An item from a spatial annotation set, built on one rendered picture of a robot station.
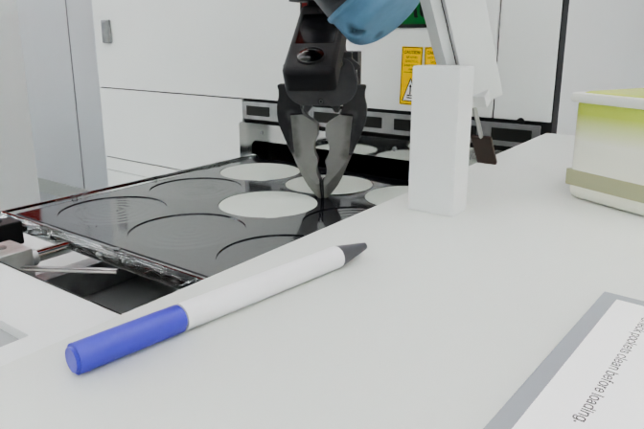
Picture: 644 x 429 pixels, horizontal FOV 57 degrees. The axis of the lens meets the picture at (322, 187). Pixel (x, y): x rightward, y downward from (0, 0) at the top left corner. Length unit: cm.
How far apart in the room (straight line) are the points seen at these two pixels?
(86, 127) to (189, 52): 309
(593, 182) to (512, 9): 34
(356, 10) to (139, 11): 68
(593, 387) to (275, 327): 10
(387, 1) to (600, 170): 18
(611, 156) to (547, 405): 23
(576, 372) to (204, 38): 83
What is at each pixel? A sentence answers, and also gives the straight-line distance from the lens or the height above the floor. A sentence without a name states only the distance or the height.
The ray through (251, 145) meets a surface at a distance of 90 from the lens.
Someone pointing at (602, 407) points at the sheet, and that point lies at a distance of 19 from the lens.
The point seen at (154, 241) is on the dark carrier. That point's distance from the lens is 52.
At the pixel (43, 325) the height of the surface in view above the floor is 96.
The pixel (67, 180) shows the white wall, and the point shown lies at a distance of 436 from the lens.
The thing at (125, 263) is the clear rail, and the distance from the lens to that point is 48.
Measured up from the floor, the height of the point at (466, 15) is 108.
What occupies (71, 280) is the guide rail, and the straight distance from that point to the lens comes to 62.
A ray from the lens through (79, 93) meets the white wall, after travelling 407.
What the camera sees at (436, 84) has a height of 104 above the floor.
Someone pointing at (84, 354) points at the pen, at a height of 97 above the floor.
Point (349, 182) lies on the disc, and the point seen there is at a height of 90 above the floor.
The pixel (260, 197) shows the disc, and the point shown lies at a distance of 64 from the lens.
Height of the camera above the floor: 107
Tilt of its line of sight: 14 degrees down
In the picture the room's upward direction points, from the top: straight up
